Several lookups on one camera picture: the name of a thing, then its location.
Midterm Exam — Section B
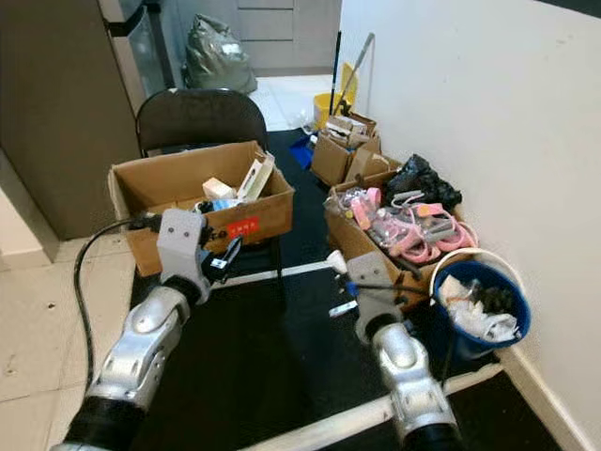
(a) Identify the white cone-shaped plastic piece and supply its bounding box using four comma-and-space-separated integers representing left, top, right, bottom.
326, 249, 350, 276

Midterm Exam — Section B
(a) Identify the grey full garbage bag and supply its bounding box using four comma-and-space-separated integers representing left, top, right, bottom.
184, 14, 258, 95

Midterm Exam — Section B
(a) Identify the grey kitchen drawer unit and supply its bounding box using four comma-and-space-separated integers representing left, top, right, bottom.
150, 0, 342, 76

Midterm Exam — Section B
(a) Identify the small open-flapped cardboard box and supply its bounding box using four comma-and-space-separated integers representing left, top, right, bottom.
346, 146, 403, 189

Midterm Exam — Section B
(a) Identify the black floor mat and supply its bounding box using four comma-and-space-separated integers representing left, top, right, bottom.
127, 130, 564, 451

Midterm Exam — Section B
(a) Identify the white pole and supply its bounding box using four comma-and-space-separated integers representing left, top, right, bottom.
239, 362, 506, 451

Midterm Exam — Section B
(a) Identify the pink packet with yellow spot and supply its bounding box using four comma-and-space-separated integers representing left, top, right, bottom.
349, 186, 382, 226

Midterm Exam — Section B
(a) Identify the black broom stick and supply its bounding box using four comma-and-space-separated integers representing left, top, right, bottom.
329, 31, 343, 118

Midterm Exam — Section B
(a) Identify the yellow mop bucket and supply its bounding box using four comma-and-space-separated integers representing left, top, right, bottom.
314, 64, 360, 128

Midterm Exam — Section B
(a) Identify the tall grey-brown cabinet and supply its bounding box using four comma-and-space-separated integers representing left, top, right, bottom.
0, 0, 142, 241

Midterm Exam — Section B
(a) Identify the blue bucket with white handle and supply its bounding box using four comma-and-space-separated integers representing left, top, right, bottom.
429, 248, 532, 363

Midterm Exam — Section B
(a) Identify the white crumpled paper trash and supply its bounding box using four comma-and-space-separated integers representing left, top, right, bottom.
437, 274, 520, 344

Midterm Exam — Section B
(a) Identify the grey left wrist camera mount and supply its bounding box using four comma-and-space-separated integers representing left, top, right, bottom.
156, 208, 209, 283

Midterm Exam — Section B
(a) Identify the black plastic bag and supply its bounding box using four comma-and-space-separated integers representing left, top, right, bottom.
382, 153, 464, 210

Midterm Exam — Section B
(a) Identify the black chair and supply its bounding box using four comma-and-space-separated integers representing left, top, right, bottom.
136, 87, 270, 156

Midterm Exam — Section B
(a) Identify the black crumpled trash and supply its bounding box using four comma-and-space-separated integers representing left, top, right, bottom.
474, 282, 516, 316

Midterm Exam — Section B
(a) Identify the large cardboard box red label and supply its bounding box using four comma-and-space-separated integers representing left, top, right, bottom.
108, 141, 295, 278

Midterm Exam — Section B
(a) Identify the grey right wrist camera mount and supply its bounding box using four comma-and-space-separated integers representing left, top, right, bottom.
346, 252, 407, 325

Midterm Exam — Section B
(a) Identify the cardboard box of white cartons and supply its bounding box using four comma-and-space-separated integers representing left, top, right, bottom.
312, 113, 381, 187

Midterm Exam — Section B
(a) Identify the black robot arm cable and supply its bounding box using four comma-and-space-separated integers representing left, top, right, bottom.
73, 214, 162, 391

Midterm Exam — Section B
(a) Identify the grey mop handle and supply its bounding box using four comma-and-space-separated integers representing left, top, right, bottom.
338, 33, 377, 118

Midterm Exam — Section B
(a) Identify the cardboard box of pink hangers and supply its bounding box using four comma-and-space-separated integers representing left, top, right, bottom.
324, 171, 480, 311

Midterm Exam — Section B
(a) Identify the small white box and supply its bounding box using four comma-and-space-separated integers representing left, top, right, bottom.
203, 178, 236, 200

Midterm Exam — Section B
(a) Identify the pink clothes hanger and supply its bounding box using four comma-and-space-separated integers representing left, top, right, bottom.
408, 200, 478, 250
376, 221, 431, 264

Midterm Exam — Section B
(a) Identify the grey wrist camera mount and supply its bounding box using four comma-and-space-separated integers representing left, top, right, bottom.
156, 208, 209, 283
346, 252, 407, 325

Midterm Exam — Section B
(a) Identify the flat white carton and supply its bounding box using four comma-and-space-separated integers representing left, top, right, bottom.
238, 152, 276, 203

